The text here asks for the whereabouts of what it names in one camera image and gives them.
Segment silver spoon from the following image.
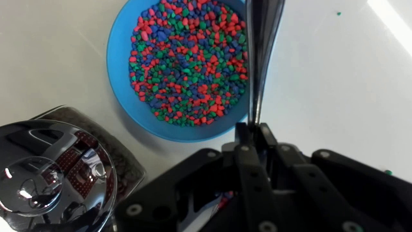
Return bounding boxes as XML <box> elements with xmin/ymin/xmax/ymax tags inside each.
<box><xmin>246</xmin><ymin>0</ymin><xmax>286</xmax><ymax>127</ymax></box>

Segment colourful cereal pieces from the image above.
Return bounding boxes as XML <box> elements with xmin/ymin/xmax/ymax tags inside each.
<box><xmin>129</xmin><ymin>0</ymin><xmax>249</xmax><ymax>127</ymax></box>

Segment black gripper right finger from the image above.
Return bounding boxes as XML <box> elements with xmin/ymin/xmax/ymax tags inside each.
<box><xmin>257</xmin><ymin>124</ymin><xmax>412</xmax><ymax>232</ymax></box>

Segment blue bowl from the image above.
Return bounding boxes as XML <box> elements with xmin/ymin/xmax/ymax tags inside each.
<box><xmin>106</xmin><ymin>0</ymin><xmax>255</xmax><ymax>143</ymax></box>

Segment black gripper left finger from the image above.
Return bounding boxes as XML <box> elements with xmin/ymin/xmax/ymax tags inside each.
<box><xmin>115</xmin><ymin>123</ymin><xmax>276</xmax><ymax>232</ymax></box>

